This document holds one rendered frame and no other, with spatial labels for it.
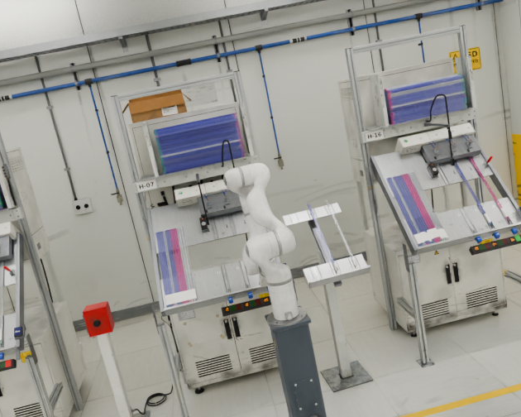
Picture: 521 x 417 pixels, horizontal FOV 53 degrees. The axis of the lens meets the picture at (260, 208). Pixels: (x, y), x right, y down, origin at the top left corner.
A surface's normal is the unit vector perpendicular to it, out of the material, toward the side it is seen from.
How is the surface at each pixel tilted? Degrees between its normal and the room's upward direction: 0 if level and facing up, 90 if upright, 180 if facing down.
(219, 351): 90
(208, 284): 42
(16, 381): 90
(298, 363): 90
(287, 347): 90
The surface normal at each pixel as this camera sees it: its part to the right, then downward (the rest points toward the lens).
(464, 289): 0.14, 0.18
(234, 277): -0.05, -0.58
